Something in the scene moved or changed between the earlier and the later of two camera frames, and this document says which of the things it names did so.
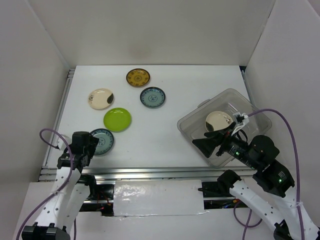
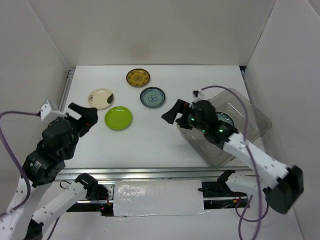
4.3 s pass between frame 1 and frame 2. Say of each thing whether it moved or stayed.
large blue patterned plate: stayed
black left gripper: moved
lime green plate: stayed
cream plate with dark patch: stayed
